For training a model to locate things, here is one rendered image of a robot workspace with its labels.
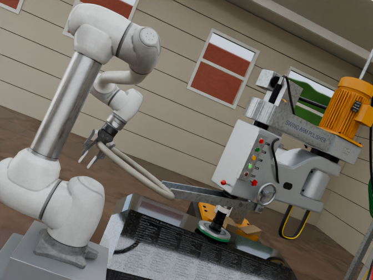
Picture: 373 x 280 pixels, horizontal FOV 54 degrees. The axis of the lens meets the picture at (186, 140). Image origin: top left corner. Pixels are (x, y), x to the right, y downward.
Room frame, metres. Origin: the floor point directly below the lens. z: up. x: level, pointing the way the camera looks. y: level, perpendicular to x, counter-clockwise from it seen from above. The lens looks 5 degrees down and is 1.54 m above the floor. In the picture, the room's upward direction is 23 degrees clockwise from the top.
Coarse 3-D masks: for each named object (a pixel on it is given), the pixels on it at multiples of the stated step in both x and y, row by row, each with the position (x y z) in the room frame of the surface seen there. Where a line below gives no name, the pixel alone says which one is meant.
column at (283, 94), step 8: (296, 88) 3.05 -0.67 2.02; (280, 96) 3.00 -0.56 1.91; (288, 96) 3.02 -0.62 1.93; (296, 96) 3.08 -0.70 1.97; (280, 104) 3.00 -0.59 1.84; (288, 104) 3.05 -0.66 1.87; (280, 136) 3.09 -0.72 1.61; (216, 208) 3.12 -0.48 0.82; (232, 208) 2.99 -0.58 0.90; (240, 208) 3.04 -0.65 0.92; (232, 216) 3.01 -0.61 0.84; (240, 216) 3.07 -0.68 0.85
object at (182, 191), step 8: (168, 184) 2.02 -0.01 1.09; (176, 184) 2.05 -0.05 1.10; (184, 184) 2.08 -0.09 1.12; (176, 192) 1.92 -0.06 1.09; (184, 192) 1.95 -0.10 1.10; (192, 192) 1.98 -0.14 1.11; (200, 192) 2.15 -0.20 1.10; (208, 192) 2.18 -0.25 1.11; (216, 192) 2.21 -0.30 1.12; (192, 200) 1.99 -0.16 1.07; (200, 200) 2.02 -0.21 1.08; (208, 200) 2.05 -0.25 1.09; (216, 200) 2.08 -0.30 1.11; (224, 200) 2.11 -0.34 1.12; (232, 200) 2.14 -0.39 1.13; (240, 200) 2.18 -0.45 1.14; (248, 200) 2.33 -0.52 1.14; (248, 208) 2.22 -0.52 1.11
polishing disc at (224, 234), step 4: (200, 224) 2.16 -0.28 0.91; (204, 224) 2.20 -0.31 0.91; (208, 224) 2.23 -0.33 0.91; (204, 228) 2.12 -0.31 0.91; (208, 228) 2.15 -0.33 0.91; (208, 232) 2.11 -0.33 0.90; (212, 232) 2.11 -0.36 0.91; (216, 232) 2.15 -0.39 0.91; (220, 232) 2.18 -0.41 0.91; (224, 232) 2.21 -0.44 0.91; (228, 232) 2.25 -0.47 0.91; (216, 236) 2.10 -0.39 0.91; (220, 236) 2.11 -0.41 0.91; (224, 236) 2.14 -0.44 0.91; (228, 236) 2.17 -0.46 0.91
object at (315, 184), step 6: (312, 174) 2.48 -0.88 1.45; (318, 174) 2.47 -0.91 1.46; (324, 174) 2.47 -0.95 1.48; (306, 180) 2.49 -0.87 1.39; (312, 180) 2.47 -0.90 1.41; (318, 180) 2.47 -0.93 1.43; (324, 180) 2.48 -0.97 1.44; (306, 186) 2.48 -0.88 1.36; (312, 186) 2.47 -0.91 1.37; (318, 186) 2.47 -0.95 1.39; (324, 186) 2.49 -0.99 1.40; (300, 192) 2.51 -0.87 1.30; (306, 192) 2.48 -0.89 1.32; (312, 192) 2.47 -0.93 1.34; (318, 192) 2.48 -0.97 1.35; (312, 198) 2.48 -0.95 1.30; (318, 198) 2.49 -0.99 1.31
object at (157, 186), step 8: (104, 152) 1.66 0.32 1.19; (112, 152) 1.65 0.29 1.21; (120, 152) 2.02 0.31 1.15; (112, 160) 1.63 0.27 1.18; (120, 160) 1.62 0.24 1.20; (128, 160) 2.04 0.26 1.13; (128, 168) 1.60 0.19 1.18; (136, 168) 2.06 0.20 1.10; (136, 176) 1.60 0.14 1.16; (152, 176) 2.04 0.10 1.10; (144, 184) 1.62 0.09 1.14; (152, 184) 1.63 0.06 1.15; (160, 184) 1.99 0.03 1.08; (160, 192) 1.66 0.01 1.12; (168, 192) 1.90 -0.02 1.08
